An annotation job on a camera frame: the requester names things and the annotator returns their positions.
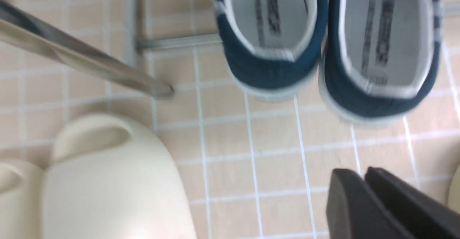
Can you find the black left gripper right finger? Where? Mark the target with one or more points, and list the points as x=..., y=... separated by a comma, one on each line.
x=422, y=216

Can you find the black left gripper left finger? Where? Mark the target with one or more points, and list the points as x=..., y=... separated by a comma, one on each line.
x=354, y=211

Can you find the cream slide slipper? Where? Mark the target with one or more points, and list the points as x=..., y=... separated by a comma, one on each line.
x=111, y=177
x=20, y=199

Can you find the cream right slide slipper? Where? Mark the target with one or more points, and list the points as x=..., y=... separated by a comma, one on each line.
x=111, y=177

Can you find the silver metal shoe rack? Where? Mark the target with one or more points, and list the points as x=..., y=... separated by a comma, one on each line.
x=27, y=32

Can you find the cream left slide slipper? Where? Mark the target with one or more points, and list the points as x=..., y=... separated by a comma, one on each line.
x=20, y=199

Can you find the navy canvas shoe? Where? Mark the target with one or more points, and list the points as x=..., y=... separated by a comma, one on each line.
x=381, y=58
x=272, y=47

